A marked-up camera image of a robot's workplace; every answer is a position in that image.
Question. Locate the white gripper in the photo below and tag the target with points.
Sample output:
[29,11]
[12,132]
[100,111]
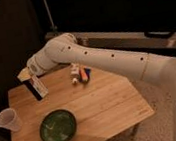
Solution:
[38,64]

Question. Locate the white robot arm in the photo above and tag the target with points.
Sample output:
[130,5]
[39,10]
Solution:
[155,69]

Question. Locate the small white bottle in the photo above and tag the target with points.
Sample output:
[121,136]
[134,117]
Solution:
[75,73]

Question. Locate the orange and blue marker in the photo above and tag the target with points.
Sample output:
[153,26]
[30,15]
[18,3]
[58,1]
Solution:
[85,75]

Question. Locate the green glass bowl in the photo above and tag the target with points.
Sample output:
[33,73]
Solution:
[59,125]

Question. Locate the metal pole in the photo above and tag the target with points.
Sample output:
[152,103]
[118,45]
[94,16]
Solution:
[53,27]

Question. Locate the wooden table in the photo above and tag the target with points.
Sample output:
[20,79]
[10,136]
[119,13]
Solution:
[103,108]

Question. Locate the long grey case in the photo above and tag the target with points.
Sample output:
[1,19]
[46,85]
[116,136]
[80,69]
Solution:
[132,41]

